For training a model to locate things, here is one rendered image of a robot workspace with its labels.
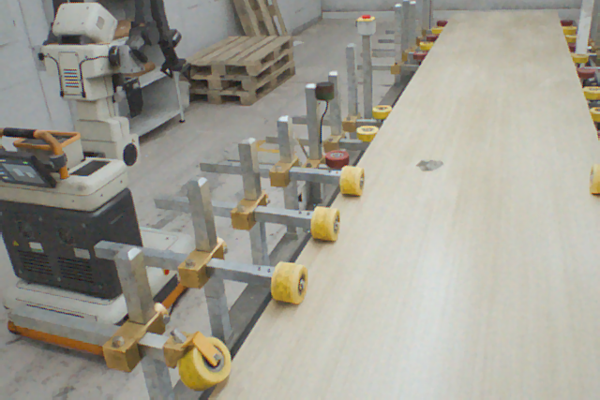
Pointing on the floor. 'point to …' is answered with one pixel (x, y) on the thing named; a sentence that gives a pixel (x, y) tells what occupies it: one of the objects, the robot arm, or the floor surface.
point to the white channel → (588, 1)
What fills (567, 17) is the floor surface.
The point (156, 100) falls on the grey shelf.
